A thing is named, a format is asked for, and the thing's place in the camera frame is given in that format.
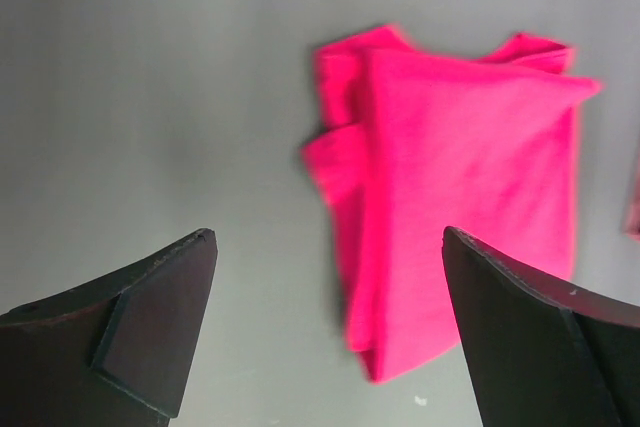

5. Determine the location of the magenta t shirt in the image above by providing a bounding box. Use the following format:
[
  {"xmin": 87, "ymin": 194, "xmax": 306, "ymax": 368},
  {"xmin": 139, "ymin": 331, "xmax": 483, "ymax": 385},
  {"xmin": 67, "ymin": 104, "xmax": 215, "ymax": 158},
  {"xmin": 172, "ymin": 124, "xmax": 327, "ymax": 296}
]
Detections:
[{"xmin": 302, "ymin": 25, "xmax": 600, "ymax": 383}]

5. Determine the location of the salmon pink t shirt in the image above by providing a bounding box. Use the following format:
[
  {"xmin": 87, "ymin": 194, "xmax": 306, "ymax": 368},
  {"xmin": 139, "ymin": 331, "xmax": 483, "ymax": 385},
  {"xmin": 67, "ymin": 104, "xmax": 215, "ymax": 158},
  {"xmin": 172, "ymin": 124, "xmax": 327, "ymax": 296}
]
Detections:
[{"xmin": 624, "ymin": 186, "xmax": 640, "ymax": 241}]

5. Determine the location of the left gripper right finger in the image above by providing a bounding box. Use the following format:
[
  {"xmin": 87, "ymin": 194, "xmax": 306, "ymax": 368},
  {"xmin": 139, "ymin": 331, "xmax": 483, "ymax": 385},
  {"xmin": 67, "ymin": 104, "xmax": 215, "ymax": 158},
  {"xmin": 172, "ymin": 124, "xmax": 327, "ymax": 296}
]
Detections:
[{"xmin": 442, "ymin": 227, "xmax": 639, "ymax": 427}]

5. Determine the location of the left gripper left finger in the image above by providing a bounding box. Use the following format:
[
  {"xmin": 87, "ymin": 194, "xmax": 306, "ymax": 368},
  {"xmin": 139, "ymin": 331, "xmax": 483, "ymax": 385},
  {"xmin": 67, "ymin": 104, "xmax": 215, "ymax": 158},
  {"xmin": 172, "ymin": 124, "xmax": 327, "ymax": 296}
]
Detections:
[{"xmin": 1, "ymin": 228, "xmax": 218, "ymax": 426}]

